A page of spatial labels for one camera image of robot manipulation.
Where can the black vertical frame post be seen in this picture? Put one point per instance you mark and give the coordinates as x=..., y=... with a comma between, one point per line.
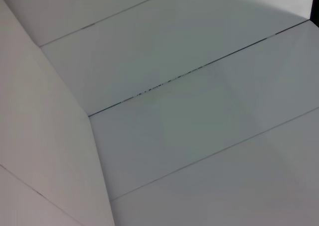
x=315, y=2

